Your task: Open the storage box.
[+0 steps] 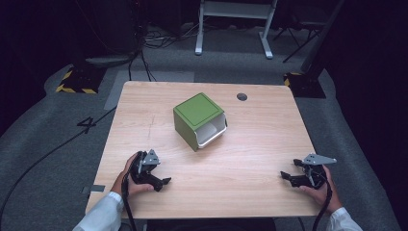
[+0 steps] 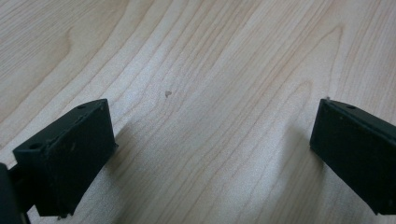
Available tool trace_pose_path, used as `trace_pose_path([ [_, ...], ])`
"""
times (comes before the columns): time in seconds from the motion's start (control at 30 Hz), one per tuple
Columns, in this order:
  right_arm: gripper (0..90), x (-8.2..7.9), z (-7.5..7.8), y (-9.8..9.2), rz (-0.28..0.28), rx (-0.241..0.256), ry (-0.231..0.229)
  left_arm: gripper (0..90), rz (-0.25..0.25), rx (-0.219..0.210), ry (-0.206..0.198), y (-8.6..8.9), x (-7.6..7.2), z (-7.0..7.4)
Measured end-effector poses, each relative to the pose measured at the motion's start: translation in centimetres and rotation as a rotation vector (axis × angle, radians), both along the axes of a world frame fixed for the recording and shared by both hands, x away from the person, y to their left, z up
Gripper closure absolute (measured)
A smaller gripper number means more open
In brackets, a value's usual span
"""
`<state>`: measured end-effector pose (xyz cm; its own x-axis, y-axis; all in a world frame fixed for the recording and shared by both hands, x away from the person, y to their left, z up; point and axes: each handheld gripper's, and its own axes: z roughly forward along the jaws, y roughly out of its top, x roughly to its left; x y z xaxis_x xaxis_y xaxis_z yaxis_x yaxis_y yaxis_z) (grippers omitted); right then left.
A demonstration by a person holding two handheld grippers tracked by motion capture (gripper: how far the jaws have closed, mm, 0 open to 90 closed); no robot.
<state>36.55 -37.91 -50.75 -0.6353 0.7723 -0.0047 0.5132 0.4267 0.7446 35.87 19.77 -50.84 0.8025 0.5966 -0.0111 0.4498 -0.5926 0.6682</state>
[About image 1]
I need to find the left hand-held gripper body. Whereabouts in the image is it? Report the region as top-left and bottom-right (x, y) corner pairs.
(129, 148), (162, 188)

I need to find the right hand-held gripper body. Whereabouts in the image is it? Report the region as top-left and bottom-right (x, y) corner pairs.
(299, 153), (338, 191)

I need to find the white drawer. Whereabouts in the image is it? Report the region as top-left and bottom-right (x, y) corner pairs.
(193, 113), (228, 149)

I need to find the green storage box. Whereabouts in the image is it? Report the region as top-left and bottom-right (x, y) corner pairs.
(172, 91), (225, 152)

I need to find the person's right hand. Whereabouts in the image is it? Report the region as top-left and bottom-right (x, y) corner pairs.
(299, 165), (343, 216)

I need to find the person's left hand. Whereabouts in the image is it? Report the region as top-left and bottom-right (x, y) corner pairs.
(110, 153), (155, 197)

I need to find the yellow black striped base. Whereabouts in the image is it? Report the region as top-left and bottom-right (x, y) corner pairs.
(283, 71), (327, 99)
(55, 64), (107, 95)

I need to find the grey flat stand base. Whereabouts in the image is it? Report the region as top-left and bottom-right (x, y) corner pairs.
(84, 53), (142, 69)

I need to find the black tripod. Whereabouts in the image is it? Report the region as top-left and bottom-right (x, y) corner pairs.
(272, 18), (325, 64)

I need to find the grey slanted metal pole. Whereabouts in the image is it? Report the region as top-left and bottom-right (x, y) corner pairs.
(300, 0), (346, 74)

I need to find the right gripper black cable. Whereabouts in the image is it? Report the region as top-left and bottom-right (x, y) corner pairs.
(312, 172), (333, 231)

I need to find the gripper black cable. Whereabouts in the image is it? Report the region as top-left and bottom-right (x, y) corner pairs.
(312, 172), (333, 231)
(120, 171), (138, 231)

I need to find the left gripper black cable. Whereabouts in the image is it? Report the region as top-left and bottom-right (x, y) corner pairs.
(120, 171), (138, 231)

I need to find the long black floor cable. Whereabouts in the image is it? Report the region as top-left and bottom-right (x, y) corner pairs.
(0, 106), (117, 225)

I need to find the bundle of floor cables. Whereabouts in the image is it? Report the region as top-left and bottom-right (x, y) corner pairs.
(140, 22), (201, 50)

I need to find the white metal stand frame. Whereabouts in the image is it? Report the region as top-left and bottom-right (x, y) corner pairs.
(194, 0), (279, 60)

